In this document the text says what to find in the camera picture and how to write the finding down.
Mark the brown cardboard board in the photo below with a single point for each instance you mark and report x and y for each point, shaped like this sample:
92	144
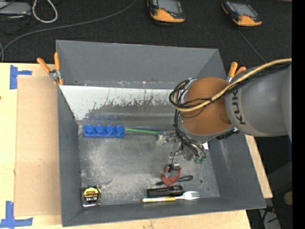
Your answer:
35	139

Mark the black flashlight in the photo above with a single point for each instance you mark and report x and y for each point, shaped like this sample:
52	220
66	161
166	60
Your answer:
164	191

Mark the blue four-stud toy block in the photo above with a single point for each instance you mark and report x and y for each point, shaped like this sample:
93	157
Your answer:
104	130

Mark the grey metal bin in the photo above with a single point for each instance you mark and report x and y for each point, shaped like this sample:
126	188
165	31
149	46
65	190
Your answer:
133	161

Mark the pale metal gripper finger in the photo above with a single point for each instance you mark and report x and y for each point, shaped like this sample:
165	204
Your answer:
165	136
175	166

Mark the white plastic fork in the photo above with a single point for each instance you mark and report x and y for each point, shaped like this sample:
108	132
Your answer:
189	195

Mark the green thin rod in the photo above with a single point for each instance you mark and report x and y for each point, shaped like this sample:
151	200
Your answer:
140	131

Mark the white and gold pen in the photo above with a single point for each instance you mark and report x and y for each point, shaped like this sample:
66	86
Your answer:
157	200

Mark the yellow and black tape measure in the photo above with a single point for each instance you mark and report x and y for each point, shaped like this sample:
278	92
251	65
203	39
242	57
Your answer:
91	195

